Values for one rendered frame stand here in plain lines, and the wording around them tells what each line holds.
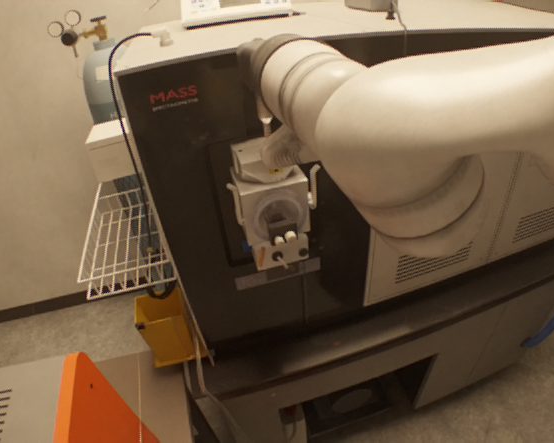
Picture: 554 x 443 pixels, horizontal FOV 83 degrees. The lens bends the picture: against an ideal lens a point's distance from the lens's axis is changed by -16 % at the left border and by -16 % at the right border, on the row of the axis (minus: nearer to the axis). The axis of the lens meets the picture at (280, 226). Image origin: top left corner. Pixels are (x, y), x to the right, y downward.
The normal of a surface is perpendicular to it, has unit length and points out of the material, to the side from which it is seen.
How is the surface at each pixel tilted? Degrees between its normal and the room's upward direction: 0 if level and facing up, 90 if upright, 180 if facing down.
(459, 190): 85
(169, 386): 0
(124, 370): 0
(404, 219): 110
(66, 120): 90
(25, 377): 0
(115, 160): 90
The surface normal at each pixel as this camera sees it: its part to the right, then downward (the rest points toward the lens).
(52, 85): 0.27, 0.57
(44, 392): -0.08, -0.79
